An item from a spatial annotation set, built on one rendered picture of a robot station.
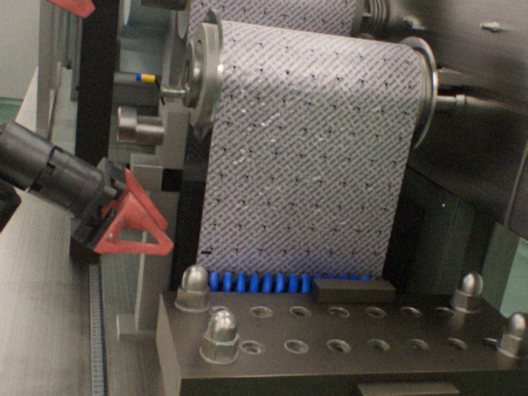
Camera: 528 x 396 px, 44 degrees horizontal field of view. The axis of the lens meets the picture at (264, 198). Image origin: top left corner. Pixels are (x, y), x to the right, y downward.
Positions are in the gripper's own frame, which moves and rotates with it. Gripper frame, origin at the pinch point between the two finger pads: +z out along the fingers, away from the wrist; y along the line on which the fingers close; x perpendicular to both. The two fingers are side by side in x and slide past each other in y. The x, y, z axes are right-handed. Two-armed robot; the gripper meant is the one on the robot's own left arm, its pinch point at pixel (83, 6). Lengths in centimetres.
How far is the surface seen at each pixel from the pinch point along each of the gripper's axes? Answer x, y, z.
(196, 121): 0.0, 3.0, 16.4
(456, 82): 25.9, 2.4, 35.6
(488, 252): 18, -7, 67
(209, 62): 5.4, 5.0, 12.2
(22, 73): -100, -552, 27
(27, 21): -63, -551, 0
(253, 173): 0.5, 5.9, 24.3
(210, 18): 9.0, -0.3, 10.0
